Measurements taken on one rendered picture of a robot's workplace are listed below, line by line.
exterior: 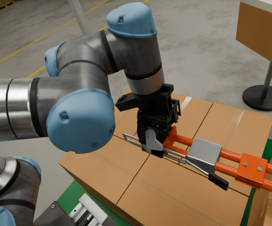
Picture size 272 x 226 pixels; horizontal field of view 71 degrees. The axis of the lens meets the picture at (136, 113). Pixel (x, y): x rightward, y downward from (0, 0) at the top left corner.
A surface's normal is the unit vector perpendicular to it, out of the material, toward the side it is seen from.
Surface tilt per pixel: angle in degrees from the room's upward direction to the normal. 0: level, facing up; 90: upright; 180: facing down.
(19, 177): 86
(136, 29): 88
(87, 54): 31
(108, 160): 0
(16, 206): 52
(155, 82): 91
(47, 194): 0
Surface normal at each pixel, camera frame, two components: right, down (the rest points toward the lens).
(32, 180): 0.93, -0.36
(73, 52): -0.26, -0.68
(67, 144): 0.20, 0.66
